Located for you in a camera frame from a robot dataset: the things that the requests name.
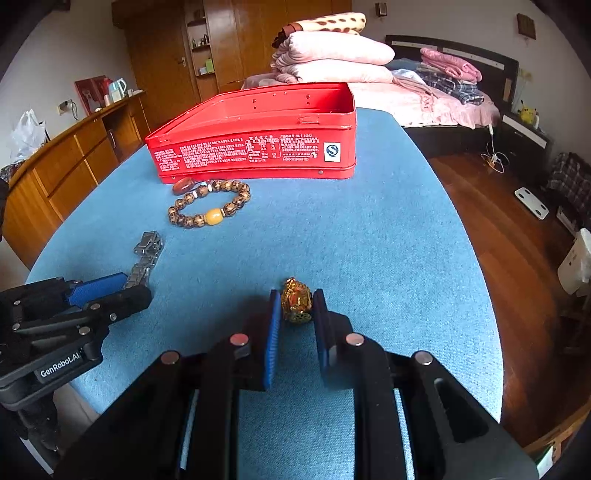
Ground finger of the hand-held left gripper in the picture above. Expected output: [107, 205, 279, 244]
[13, 286, 153, 347]
[0, 272, 130, 319]

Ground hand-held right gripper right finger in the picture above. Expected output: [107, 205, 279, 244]
[313, 290, 541, 480]

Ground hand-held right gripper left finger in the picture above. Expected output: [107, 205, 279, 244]
[55, 288, 283, 480]

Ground gold pendant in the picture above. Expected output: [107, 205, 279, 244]
[281, 277, 315, 324]

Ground silver metal wristwatch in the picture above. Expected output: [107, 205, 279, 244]
[124, 232, 165, 291]

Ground wooden bead bracelet yellow bead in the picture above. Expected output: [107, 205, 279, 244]
[167, 180, 251, 228]

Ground red tin box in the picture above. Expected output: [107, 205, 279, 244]
[145, 82, 358, 184]

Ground blue tablecloth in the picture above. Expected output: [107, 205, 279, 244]
[25, 107, 504, 480]

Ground wooden sideboard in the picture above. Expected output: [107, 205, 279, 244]
[0, 90, 151, 268]

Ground white plastic bag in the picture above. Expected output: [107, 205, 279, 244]
[10, 109, 47, 162]

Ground wooden door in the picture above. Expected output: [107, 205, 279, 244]
[124, 18, 197, 130]

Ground white bathroom scale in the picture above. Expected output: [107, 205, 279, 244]
[514, 187, 550, 220]

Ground bed with pink bedspread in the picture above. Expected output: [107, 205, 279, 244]
[241, 69, 502, 130]

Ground white bin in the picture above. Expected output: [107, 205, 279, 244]
[557, 227, 591, 296]

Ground wooden wardrobe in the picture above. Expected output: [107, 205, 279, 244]
[112, 0, 303, 132]

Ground folded plaid clothes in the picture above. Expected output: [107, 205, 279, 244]
[418, 69, 485, 104]

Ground dark nightstand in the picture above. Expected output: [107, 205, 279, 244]
[501, 113, 555, 162]

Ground plaid bag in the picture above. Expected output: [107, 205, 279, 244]
[547, 152, 591, 227]

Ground folded pink cloth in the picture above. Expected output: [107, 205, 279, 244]
[419, 47, 483, 84]

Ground spotted brown blanket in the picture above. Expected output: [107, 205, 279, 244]
[272, 12, 367, 49]

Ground pile of folded clothes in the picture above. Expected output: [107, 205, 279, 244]
[385, 35, 520, 104]

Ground red picture frame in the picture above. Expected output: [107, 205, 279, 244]
[74, 76, 109, 116]

